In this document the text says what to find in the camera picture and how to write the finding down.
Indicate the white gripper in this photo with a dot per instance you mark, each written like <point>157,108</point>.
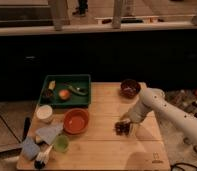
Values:
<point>132,115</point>

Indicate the dark grape bunch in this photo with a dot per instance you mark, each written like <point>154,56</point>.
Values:
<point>122,128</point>

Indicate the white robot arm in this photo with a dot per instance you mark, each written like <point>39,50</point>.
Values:
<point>152,99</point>

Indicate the dark brown bowl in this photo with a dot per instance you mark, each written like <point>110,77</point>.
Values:
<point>130,88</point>

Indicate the red bowl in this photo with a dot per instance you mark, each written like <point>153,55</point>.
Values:
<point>76,121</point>

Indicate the green cucumber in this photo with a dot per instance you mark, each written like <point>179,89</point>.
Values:
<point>77,90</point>

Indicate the green plastic tray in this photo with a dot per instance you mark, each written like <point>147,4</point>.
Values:
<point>62,82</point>

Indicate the red apple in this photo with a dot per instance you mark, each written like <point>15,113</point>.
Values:
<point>64,94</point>

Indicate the green cup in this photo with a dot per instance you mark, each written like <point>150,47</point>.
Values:
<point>61,143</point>

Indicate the yellow banana piece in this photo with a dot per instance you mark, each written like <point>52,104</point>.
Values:
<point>51,85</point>

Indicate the dark round fruit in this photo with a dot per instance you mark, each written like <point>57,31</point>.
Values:
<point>47,94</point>

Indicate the grey cloth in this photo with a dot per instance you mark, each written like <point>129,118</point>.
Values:
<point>49,133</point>

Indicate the white cup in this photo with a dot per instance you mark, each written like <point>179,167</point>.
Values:
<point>45,113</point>

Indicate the white dish brush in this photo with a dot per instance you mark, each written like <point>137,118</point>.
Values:
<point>42,158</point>

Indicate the blue sponge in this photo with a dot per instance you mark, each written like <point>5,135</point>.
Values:
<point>29,148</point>

